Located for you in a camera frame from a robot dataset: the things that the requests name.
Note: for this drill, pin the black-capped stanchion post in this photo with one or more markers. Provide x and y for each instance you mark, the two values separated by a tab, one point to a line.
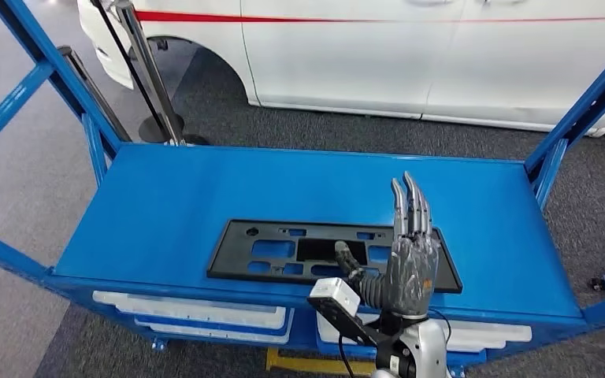
93	94

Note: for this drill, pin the white car with red stripe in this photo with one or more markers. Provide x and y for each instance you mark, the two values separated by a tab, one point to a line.
386	57

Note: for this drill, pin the black plastic plate frame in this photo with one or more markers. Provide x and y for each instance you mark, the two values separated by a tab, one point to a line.
232	250

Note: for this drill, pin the blue metal shelf rack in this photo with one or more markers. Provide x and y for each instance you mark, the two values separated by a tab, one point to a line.
177	208

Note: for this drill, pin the chrome stanchion post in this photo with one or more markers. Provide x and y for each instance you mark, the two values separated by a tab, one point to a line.
148	68

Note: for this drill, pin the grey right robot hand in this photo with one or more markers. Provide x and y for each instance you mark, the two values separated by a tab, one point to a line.
412	276

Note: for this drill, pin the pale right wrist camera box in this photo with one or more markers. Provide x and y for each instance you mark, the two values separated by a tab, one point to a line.
334	294

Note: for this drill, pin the black barrier belt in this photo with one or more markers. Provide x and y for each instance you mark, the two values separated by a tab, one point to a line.
129	68

